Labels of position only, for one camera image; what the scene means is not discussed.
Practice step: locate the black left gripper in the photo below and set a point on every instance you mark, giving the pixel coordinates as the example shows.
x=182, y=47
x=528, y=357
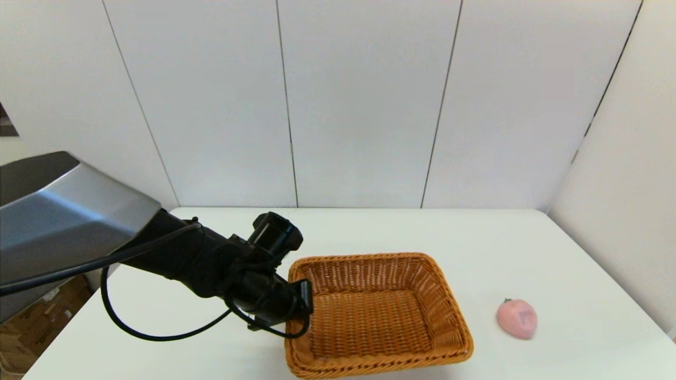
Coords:
x=261, y=298

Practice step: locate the orange woven wicker basket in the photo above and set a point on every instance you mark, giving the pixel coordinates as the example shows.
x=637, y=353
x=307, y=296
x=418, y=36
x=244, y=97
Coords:
x=377, y=322

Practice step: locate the pink toy peach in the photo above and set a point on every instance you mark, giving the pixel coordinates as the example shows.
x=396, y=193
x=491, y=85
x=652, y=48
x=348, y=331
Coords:
x=516, y=319

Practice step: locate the left robot arm silver black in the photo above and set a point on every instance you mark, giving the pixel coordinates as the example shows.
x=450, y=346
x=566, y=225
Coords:
x=58, y=221

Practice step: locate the cardboard box with white label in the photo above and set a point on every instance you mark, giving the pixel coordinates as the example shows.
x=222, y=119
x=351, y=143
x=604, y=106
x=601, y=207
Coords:
x=66, y=306

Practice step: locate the plain brown cardboard box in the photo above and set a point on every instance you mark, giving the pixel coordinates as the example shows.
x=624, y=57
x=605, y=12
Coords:
x=18, y=348

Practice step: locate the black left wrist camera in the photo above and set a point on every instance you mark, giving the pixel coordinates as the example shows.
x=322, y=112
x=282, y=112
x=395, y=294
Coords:
x=274, y=235

